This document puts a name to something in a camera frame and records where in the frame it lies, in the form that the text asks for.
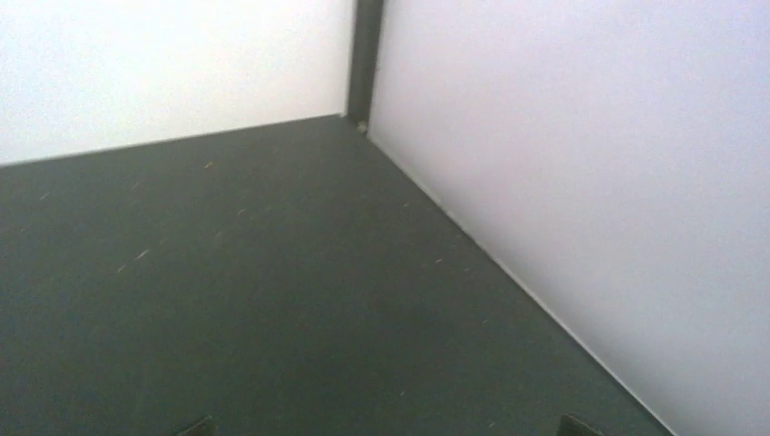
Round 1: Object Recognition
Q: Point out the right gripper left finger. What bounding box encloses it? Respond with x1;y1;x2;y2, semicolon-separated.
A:
175;415;218;436

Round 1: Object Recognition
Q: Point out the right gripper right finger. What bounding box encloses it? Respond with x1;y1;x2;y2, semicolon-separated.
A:
557;413;607;436

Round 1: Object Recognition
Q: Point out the black corner frame post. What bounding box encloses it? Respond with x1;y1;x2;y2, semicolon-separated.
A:
345;0;386;133

